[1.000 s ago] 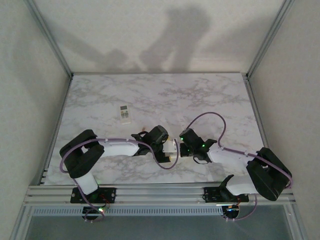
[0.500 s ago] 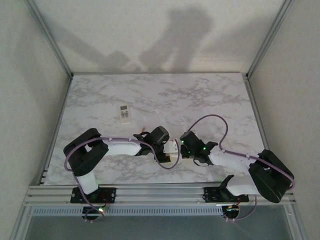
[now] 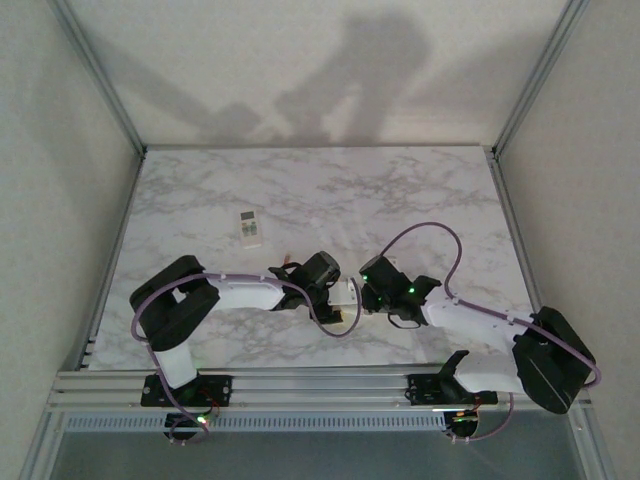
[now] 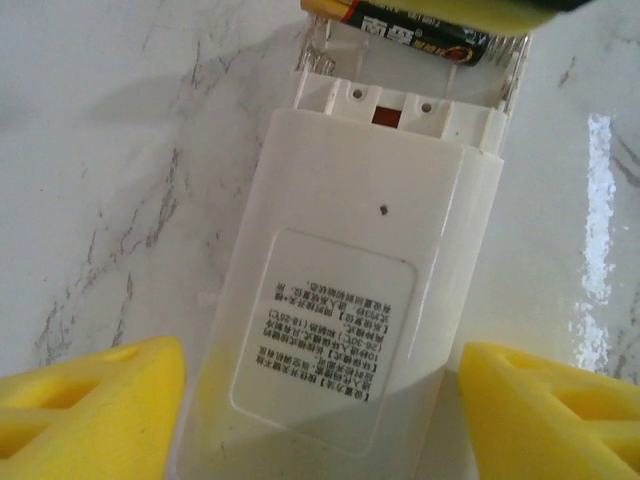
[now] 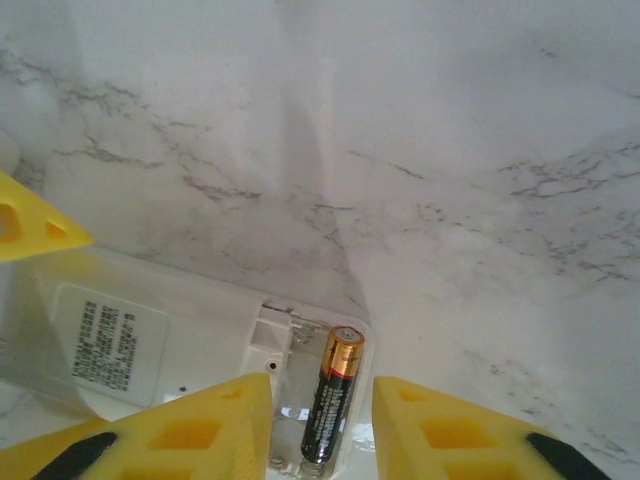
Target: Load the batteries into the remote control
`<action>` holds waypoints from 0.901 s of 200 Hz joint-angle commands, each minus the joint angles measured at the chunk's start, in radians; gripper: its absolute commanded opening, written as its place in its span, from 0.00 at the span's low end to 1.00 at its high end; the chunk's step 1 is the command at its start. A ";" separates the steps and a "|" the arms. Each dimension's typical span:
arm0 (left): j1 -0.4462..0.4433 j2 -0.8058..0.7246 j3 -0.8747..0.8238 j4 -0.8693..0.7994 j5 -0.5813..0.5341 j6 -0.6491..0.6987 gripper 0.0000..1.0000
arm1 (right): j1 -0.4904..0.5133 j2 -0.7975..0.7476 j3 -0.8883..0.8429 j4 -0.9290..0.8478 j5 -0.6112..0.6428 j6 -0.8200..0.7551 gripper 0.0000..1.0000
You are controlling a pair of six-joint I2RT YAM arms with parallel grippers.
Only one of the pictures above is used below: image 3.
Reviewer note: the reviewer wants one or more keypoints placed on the gold battery with blue print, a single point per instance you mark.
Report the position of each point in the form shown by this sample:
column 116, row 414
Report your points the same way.
column 286, row 258

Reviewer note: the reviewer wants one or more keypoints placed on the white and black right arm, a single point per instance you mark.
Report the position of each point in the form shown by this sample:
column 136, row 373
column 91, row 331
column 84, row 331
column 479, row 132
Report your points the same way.
column 465, row 320

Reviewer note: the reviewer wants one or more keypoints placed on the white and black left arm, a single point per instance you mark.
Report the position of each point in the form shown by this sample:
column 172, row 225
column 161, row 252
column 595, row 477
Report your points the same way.
column 245, row 295

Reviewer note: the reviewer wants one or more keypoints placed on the white remote with display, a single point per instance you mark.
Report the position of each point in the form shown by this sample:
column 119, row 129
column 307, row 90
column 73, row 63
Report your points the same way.
column 250, row 235

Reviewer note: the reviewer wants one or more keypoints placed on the small controller board with light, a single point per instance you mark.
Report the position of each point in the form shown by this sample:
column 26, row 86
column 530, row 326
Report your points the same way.
column 462, row 419
column 197, row 420

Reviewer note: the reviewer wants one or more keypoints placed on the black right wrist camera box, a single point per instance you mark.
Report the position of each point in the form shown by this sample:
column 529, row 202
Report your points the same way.
column 377, row 267

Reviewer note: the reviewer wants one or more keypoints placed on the wide aluminium mounting rail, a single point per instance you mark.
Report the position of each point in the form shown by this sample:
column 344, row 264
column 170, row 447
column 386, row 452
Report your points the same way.
column 325, row 387

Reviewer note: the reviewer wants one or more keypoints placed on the aluminium table side rail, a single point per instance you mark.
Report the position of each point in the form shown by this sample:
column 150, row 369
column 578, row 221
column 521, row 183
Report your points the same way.
column 515, row 225
column 113, row 260

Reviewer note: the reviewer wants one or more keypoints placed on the aluminium frame post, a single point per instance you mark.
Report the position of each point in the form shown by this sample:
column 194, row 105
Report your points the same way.
column 42, row 445
column 542, row 75
column 105, row 85
column 595, row 445

